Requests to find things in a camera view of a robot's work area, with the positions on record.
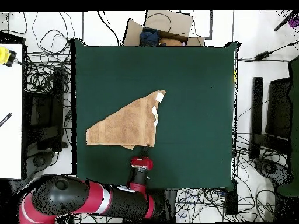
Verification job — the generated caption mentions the brown cardboard box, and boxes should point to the brown cardboard box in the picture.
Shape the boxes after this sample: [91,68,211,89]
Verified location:
[122,10,206,47]

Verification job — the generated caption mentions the orange cloth item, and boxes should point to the orange cloth item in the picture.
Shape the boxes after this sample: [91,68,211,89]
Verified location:
[159,37,183,47]

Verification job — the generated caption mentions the tan terry towel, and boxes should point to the tan terry towel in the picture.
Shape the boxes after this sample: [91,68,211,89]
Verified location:
[85,90,167,151]

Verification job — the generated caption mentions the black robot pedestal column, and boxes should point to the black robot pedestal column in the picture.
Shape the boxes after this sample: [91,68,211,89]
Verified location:
[164,189,179,223]

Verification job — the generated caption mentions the yellow and black tool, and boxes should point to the yellow and black tool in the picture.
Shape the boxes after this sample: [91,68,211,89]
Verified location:
[0,45,18,68]

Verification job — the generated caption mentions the purple round object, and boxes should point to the purple round object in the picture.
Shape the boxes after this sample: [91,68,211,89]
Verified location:
[288,16,299,29]

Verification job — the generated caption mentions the dark blue garment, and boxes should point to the dark blue garment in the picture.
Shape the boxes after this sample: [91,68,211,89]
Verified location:
[139,27,161,47]

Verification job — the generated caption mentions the tangle of blue black cables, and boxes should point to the tangle of blue black cables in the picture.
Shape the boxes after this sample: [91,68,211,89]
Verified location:
[175,188,226,223]

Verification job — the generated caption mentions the black pedestal caster foot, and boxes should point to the black pedestal caster foot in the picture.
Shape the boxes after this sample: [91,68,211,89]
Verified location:
[254,158,293,185]
[26,152,55,173]

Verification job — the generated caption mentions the dark green fabric cover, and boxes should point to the dark green fabric cover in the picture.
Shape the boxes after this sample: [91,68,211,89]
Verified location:
[277,55,299,197]

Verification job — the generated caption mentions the black marker pen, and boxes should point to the black marker pen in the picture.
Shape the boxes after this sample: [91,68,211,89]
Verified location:
[0,112,13,128]

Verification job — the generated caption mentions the white side table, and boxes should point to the white side table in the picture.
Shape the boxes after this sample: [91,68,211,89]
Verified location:
[0,43,23,180]

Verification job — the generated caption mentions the black rectangular box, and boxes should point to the black rectangular box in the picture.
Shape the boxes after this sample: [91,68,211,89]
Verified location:
[224,179,238,215]

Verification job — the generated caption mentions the black rod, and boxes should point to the black rod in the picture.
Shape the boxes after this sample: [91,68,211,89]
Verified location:
[273,10,297,32]

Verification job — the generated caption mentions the black equipment box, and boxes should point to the black equipment box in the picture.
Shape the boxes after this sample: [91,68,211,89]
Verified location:
[24,67,65,152]

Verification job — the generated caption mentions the black power adapter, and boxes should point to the black power adapter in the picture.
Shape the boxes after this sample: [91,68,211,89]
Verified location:
[255,51,274,61]

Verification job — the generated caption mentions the dark green table cloth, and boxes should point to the dark green table cloth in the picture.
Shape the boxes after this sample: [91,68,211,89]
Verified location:
[70,38,240,191]

